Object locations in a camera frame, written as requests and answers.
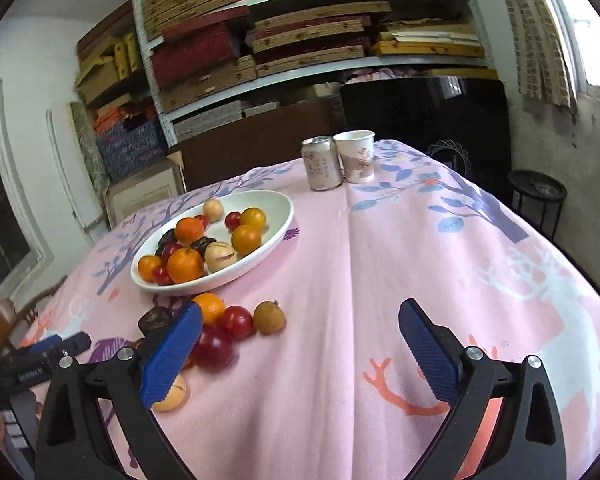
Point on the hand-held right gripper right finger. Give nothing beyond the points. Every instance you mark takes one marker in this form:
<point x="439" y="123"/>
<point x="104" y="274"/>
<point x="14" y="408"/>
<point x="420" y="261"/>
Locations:
<point x="427" y="355"/>

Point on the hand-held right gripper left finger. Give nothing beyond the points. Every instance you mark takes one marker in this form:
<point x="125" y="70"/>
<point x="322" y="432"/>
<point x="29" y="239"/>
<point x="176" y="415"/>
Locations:
<point x="172" y="355"/>

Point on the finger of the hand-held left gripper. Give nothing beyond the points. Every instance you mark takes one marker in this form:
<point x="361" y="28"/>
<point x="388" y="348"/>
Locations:
<point x="65" y="344"/>

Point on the orange mandarin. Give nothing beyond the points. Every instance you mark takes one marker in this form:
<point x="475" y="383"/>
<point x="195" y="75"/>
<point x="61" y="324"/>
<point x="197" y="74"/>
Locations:
<point x="209" y="307"/>
<point x="185" y="265"/>
<point x="189" y="229"/>

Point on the small orange kumquat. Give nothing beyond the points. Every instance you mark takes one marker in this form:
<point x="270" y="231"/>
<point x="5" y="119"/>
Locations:
<point x="149" y="266"/>

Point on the striped yellow pepino melon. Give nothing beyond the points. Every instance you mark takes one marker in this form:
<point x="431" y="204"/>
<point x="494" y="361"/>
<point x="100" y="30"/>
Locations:
<point x="221" y="256"/>

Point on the small dark water chestnut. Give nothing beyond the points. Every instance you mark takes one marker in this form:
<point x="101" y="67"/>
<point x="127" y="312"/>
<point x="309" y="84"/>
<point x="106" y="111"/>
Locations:
<point x="168" y="236"/>
<point x="200" y="245"/>

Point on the round orange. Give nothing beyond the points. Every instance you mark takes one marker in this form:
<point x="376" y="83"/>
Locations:
<point x="245" y="238"/>

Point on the small red cherry tomato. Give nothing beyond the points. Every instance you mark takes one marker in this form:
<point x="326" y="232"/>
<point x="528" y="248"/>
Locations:
<point x="232" y="219"/>
<point x="202" y="220"/>

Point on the white oval plate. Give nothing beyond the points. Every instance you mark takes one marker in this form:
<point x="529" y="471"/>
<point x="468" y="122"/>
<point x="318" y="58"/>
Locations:
<point x="275" y="210"/>

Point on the large dark water chestnut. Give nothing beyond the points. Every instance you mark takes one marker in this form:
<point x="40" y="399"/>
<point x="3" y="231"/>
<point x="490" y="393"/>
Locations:
<point x="155" y="320"/>

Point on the yellow plum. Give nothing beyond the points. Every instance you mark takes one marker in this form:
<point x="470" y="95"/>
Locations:
<point x="174" y="396"/>

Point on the wooden chair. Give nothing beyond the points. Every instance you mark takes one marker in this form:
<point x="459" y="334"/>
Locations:
<point x="2" y="322"/>

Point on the tan longan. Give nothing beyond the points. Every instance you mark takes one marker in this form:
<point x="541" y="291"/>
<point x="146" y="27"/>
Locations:
<point x="269" y="317"/>
<point x="213" y="208"/>

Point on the dark red plum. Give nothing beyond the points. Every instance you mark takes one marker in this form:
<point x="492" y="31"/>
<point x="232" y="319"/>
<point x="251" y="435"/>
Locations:
<point x="171" y="250"/>

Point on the pink deer print tablecloth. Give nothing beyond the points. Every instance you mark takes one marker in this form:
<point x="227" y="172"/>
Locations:
<point x="355" y="260"/>

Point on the beige framed panel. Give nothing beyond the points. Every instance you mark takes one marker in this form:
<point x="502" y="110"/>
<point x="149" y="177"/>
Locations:
<point x="140" y="192"/>

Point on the black round stand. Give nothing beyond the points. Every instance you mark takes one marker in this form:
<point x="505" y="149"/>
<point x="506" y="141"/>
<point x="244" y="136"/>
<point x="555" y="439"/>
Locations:
<point x="537" y="195"/>

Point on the stack of blue patterned boxes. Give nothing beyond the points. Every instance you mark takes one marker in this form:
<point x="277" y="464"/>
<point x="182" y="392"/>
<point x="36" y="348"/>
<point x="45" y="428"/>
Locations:
<point x="130" y="145"/>

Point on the printed paper cup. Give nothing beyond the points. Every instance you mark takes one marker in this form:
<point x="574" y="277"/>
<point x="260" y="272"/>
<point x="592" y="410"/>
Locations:
<point x="357" y="155"/>

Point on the white drink can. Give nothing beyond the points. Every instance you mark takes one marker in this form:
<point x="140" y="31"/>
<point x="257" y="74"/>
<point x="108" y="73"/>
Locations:
<point x="321" y="162"/>

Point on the brown wooden board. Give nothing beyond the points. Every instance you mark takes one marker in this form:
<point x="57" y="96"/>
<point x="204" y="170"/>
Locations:
<point x="260" y="145"/>

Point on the black glossy panel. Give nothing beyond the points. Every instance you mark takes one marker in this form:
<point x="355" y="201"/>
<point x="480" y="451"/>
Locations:
<point x="430" y="120"/>

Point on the stack of cardboard boxes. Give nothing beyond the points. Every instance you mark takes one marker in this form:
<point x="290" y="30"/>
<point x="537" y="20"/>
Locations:
<point x="105" y="65"/>

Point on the white metal shelf rack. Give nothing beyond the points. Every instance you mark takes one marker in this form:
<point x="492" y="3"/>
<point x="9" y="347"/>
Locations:
<point x="305" y="72"/>

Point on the stack of woven flat boxes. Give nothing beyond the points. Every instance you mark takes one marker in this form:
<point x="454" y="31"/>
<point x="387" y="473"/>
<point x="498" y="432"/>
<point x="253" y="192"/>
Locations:
<point x="305" y="35"/>

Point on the beige checked curtain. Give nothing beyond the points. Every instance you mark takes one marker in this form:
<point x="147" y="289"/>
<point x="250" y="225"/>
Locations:
<point x="535" y="25"/>

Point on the window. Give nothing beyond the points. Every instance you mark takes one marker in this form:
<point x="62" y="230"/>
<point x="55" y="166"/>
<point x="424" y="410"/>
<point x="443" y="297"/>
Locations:
<point x="575" y="10"/>

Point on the white wall panel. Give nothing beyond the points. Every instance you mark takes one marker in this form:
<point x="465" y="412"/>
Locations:
<point x="62" y="160"/>

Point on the white door frame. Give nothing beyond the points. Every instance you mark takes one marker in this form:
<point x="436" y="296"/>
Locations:
<point x="10" y="110"/>

